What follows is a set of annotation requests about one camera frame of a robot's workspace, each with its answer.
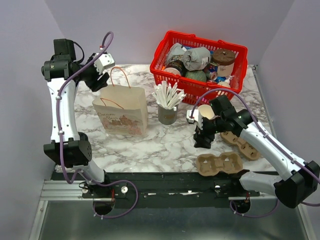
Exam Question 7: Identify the brown lidded white tub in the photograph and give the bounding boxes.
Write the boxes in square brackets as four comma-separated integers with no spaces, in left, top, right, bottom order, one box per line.
[212,48,236,77]

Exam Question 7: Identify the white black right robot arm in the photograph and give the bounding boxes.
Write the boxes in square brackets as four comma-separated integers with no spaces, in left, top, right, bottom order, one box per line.
[186,95,320,209]

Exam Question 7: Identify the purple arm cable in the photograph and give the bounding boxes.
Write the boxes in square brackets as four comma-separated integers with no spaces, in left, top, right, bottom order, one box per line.
[56,31,140,220]
[190,87,320,218]

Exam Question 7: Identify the white pump bottle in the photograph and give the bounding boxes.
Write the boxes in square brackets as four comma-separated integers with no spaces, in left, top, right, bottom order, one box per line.
[217,75,234,88]

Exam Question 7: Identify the black mounting base rail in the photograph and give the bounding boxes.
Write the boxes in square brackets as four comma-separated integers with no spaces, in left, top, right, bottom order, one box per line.
[82,172,260,209]

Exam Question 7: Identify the red plastic shopping basket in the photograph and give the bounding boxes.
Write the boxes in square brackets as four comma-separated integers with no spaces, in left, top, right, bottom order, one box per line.
[149,30,248,105]

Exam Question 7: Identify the grey wrapped bundle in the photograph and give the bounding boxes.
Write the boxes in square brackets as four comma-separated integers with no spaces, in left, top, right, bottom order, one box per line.
[182,47,211,71]

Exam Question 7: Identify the white wrapped straws bundle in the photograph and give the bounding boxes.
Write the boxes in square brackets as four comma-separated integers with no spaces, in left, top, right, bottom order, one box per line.
[152,80,186,110]

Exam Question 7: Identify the dark printed paper cup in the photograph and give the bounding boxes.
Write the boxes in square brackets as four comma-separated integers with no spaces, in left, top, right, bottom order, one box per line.
[163,55,186,77]

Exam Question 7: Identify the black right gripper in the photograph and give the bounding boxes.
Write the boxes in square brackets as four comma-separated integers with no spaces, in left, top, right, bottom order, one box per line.
[193,115,225,149]

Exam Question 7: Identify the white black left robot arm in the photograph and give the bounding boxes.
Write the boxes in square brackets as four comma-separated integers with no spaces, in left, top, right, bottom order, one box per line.
[41,38,115,198]

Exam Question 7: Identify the red blue drink can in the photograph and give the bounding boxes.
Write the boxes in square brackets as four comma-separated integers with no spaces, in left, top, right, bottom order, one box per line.
[203,66,218,81]

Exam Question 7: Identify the grey straw holder cup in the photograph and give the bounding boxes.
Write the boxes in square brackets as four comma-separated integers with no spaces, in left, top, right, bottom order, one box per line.
[157,104,178,125]

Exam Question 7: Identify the brown cardboard cup carrier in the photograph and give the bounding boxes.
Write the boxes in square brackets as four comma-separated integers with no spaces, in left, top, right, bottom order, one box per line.
[220,131,261,161]

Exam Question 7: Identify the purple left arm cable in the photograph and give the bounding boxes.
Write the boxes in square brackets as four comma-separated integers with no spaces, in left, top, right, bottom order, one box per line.
[56,31,140,220]

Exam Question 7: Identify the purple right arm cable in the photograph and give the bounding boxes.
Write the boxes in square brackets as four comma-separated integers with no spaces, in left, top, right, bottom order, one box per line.
[190,87,320,218]

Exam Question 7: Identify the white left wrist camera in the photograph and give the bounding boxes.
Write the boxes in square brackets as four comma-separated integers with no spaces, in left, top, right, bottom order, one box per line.
[93,53,115,75]

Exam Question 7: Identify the cream printed paper bag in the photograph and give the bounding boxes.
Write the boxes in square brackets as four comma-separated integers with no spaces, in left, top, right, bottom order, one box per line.
[92,82,148,137]

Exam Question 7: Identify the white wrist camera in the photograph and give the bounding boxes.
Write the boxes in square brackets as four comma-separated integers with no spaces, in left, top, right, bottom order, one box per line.
[186,109,203,130]
[93,53,115,75]

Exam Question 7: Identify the green textured ball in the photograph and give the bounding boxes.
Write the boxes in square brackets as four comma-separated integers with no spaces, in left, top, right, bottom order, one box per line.
[184,70,207,83]

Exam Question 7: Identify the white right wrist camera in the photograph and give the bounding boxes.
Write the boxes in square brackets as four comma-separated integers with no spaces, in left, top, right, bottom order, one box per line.
[186,109,203,130]

